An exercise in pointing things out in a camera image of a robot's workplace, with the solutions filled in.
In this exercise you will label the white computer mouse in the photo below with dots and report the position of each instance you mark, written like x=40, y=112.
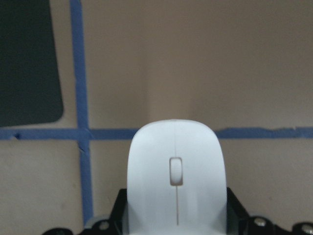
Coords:
x=176, y=183

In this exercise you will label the black mousepad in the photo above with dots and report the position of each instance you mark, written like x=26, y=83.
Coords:
x=30, y=90

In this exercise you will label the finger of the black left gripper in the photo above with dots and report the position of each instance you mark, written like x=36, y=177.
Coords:
x=116, y=223

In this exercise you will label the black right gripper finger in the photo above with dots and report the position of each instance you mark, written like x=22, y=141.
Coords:
x=239, y=222

